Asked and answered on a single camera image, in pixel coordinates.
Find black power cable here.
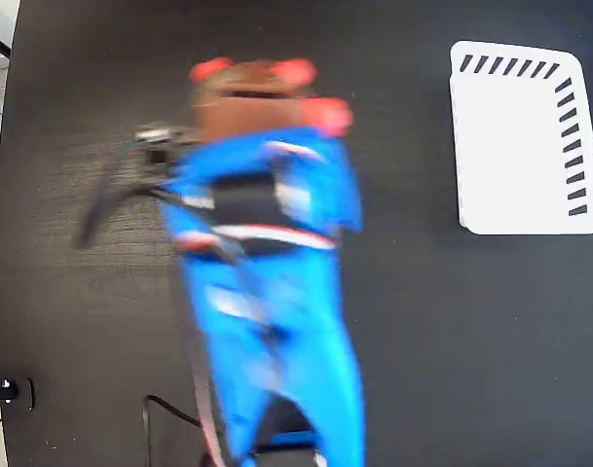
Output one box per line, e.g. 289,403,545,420
141,394,204,467

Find red turtle toy gold shell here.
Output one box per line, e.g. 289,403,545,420
188,56,353,139

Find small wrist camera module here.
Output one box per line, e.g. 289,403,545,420
133,122,184,167

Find black camera cable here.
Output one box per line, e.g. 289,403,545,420
73,145,185,250

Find black table clamp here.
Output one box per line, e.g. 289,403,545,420
0,375,37,435

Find white plastic basket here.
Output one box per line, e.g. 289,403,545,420
448,39,593,236

